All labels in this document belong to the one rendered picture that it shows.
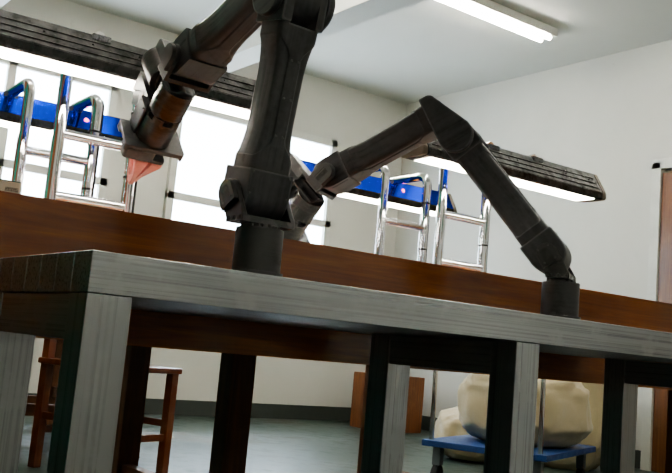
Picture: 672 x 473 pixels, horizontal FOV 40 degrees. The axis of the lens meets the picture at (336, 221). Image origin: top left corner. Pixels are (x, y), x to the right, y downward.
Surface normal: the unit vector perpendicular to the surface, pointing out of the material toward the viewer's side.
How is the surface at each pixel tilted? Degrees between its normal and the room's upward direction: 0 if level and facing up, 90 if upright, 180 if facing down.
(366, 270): 90
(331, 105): 90
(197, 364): 90
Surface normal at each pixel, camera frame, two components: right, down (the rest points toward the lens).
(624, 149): -0.80, -0.15
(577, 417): 0.67, -0.10
